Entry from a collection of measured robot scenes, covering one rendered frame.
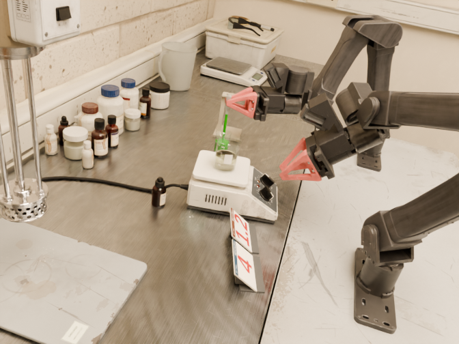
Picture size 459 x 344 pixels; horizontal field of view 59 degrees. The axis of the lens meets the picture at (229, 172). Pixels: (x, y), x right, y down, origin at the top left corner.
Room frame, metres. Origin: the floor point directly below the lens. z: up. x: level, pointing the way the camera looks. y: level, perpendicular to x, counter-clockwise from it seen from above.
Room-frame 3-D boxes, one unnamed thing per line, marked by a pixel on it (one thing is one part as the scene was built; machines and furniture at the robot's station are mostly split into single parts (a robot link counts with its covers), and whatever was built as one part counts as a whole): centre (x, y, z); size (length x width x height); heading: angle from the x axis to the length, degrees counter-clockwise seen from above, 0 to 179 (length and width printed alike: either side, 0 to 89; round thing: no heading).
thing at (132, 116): (1.06, 0.30, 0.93); 0.05 x 0.05 x 0.05
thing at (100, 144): (0.88, 0.33, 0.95); 0.04 x 0.04 x 0.10
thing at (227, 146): (0.78, 0.02, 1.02); 0.06 x 0.05 x 0.08; 42
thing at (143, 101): (1.16, 0.29, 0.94); 0.04 x 0.04 x 0.09
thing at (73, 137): (0.86, 0.38, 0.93); 0.06 x 0.06 x 0.07
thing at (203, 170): (0.79, 0.02, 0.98); 0.12 x 0.12 x 0.01; 0
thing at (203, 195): (0.79, -0.01, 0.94); 0.22 x 0.13 x 0.08; 90
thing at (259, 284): (0.56, -0.06, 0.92); 0.09 x 0.06 x 0.04; 8
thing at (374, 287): (0.58, -0.31, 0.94); 0.20 x 0.07 x 0.08; 169
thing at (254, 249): (0.66, -0.05, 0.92); 0.09 x 0.06 x 0.04; 8
